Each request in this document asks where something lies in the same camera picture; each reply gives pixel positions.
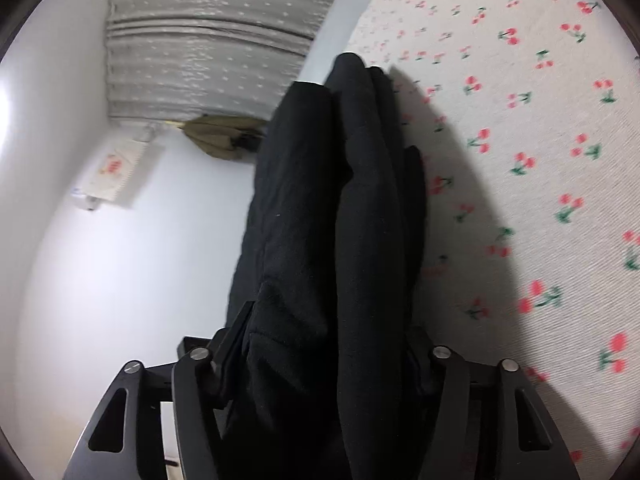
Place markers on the olive hanging jacket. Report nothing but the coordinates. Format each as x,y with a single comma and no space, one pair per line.
220,135

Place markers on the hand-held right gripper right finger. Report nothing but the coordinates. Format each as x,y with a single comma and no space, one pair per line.
452,390

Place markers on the black coat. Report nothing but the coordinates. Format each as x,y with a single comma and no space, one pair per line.
320,240

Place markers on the cherry print bed sheet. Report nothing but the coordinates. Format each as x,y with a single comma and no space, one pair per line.
525,135

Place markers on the white wall box red print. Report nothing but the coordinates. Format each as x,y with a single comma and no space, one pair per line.
120,170

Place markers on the grey patterned curtain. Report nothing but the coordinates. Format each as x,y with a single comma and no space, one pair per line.
210,40

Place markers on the dark hanging garment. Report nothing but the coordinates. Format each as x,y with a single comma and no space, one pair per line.
248,141

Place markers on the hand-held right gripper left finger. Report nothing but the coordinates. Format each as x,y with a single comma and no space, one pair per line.
231,340

